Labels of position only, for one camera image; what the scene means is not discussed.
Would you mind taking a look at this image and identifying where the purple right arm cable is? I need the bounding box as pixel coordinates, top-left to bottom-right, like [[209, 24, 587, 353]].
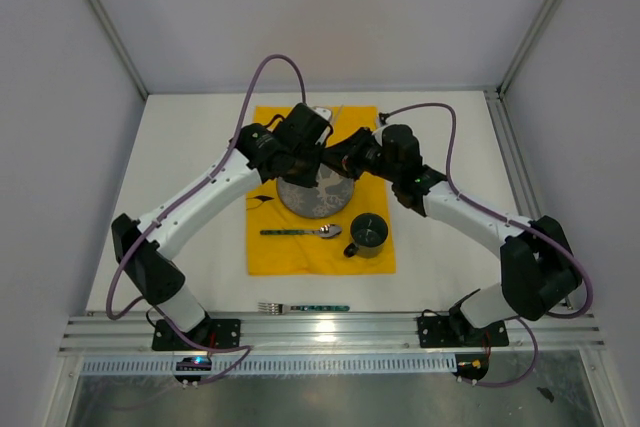
[[377, 102, 596, 388]]

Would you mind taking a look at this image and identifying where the dark green mug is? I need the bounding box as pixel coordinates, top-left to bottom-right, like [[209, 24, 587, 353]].
[[343, 213, 389, 258]]

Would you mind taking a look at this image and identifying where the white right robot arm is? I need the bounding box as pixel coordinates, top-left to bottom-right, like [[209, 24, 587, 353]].
[[322, 125, 583, 344]]

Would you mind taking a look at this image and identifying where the fork with green handle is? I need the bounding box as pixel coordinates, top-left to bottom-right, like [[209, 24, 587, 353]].
[[258, 302, 350, 315]]

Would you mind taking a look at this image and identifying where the right controller board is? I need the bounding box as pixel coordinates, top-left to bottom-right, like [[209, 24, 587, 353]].
[[453, 353, 489, 385]]

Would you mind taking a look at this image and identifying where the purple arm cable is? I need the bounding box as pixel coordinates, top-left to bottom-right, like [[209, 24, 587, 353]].
[[105, 54, 307, 389], [377, 102, 596, 388]]

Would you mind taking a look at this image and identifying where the spoon with green handle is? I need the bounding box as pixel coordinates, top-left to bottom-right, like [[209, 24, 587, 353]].
[[260, 224, 342, 239]]

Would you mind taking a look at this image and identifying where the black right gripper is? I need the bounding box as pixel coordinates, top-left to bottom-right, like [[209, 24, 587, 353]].
[[322, 126, 401, 182]]

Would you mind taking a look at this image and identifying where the left controller board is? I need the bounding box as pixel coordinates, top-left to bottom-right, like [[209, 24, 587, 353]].
[[173, 355, 212, 384]]

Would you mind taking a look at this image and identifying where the controller board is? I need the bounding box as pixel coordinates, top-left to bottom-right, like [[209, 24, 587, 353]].
[[173, 355, 212, 384], [453, 353, 489, 385]]

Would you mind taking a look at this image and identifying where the aluminium mounting rail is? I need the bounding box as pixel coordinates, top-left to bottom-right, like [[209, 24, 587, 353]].
[[58, 312, 606, 356]]

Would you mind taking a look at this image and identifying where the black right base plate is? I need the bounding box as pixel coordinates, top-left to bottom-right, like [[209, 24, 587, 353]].
[[416, 310, 510, 348]]

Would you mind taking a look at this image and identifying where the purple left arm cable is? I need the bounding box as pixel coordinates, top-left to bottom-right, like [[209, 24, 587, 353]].
[[105, 54, 307, 389]]

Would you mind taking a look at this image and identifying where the aluminium side rail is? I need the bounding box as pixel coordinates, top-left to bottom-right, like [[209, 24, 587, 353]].
[[482, 89, 571, 309]]

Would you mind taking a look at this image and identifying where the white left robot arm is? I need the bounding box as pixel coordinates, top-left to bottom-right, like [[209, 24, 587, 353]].
[[111, 103, 333, 349]]

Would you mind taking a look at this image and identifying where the grey reindeer plate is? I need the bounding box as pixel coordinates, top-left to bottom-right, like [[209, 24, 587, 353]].
[[276, 165, 355, 219]]

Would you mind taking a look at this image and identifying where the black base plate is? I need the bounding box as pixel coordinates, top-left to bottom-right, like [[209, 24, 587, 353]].
[[416, 310, 510, 348], [151, 318, 241, 352]]

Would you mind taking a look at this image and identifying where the slotted cable duct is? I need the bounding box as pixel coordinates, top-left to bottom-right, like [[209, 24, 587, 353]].
[[79, 352, 455, 376]]

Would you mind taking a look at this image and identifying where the knife with green handle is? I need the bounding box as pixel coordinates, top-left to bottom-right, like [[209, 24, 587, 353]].
[[330, 105, 344, 127]]

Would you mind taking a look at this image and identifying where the yellow Pikachu cloth placemat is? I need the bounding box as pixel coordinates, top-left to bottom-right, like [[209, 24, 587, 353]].
[[246, 105, 398, 277]]

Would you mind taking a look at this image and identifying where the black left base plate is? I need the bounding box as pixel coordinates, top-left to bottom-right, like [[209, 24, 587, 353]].
[[151, 318, 241, 352]]

